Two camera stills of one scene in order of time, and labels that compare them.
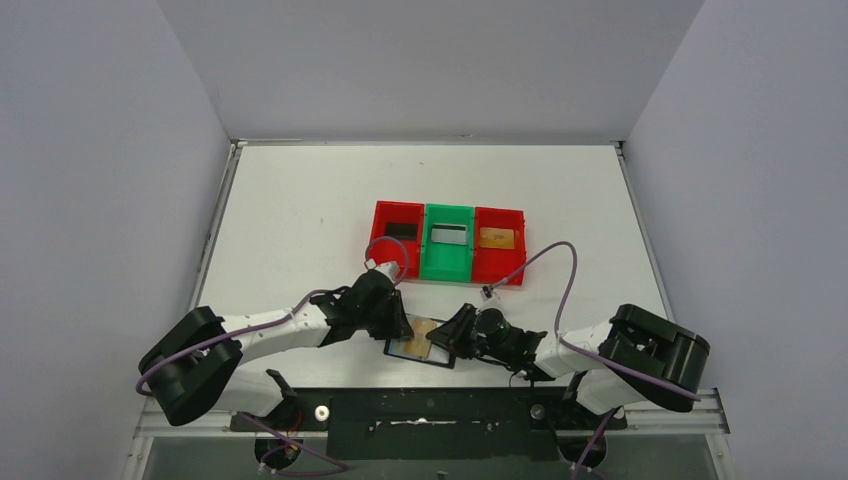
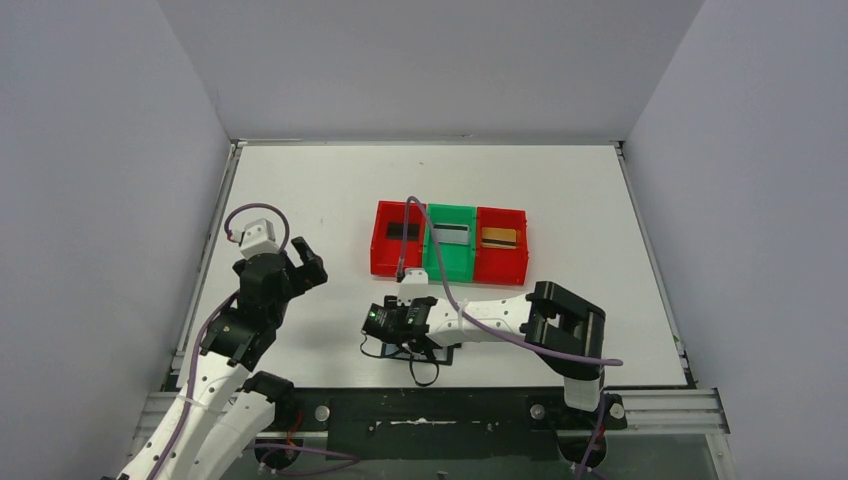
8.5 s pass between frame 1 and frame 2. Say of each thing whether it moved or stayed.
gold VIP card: stayed
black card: stayed
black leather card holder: stayed
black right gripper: moved
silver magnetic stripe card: stayed
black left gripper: moved
